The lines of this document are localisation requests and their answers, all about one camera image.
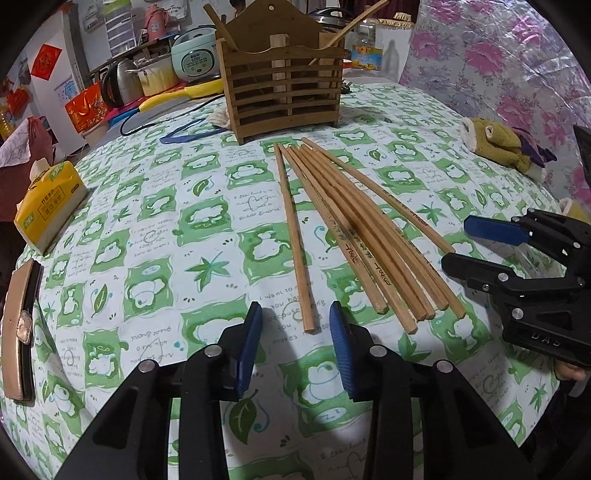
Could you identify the pink thermos jug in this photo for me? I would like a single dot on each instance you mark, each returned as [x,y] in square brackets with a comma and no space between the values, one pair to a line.
[156,23]

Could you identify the white crochet piece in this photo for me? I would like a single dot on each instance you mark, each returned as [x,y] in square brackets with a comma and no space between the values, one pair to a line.
[221,117]

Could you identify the light green rice cooker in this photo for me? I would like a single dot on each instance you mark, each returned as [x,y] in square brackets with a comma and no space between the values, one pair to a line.
[196,60]

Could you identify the dark grey garment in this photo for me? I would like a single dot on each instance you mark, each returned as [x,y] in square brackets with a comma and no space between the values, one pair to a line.
[584,147]

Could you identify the bundle of wooden chopsticks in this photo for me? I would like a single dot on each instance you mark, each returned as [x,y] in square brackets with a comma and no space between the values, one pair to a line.
[364,258]

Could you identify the red paper decoration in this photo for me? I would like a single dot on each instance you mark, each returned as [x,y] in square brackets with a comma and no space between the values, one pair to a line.
[45,61]

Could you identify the single wooden chopstick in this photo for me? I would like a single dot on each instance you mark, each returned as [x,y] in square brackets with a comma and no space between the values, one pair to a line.
[293,235]
[378,195]
[351,30]
[217,23]

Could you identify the red gift box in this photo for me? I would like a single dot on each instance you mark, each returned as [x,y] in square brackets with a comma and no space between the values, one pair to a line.
[85,108]

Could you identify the green and white tablecloth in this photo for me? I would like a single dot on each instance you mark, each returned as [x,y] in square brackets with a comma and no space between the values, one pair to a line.
[152,240]

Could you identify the steel pressure cooker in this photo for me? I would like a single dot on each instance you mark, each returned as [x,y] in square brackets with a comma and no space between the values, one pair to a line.
[323,21]

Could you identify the white plastic drawer unit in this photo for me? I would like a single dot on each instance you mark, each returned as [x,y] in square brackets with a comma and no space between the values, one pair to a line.
[120,27]

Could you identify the yellow tissue pack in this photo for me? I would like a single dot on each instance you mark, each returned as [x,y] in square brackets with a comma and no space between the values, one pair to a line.
[51,203]

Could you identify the clear bottle with yellow label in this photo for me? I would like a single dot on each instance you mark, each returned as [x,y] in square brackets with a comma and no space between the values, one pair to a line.
[367,55]

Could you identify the slatted wooden chopstick holder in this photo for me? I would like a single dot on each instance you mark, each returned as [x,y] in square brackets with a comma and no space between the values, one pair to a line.
[281,101]

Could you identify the white refrigerator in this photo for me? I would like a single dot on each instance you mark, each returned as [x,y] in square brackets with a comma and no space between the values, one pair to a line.
[55,120]

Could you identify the steel electric kettle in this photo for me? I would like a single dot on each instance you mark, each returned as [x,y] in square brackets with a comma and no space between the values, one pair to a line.
[124,83]

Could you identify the dark red cloth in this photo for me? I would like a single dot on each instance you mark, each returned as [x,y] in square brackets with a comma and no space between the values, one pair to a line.
[37,138]

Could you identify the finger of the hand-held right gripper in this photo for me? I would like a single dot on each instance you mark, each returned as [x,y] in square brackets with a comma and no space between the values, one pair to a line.
[494,230]
[475,272]

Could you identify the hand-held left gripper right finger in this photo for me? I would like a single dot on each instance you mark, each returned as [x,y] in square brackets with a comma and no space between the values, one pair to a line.
[344,350]

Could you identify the purple cloth piece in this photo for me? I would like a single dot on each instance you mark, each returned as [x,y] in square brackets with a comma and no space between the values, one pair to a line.
[538,147]

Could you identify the pink floral quilt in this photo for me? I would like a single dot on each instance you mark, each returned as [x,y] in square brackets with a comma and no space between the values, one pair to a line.
[485,60]

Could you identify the brown plush toy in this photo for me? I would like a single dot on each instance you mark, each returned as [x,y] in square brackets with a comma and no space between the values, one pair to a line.
[494,138]

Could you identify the person's right hand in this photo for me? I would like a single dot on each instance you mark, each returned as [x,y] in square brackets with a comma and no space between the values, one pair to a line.
[565,370]

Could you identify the gold fringed cover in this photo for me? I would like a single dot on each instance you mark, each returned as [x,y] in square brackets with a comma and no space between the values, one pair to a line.
[397,22]

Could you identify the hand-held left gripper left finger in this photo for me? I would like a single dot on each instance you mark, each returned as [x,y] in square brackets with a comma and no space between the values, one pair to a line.
[247,350]

